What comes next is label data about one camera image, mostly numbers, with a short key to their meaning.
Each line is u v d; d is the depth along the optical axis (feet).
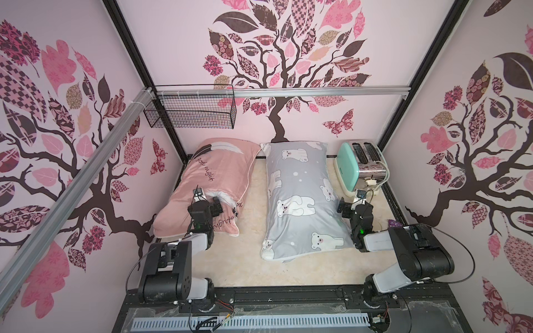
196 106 3.11
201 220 2.27
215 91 2.99
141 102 2.64
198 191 2.47
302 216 2.68
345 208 2.80
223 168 3.14
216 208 2.76
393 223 3.03
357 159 3.11
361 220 2.30
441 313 2.34
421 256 1.49
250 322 2.29
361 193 2.60
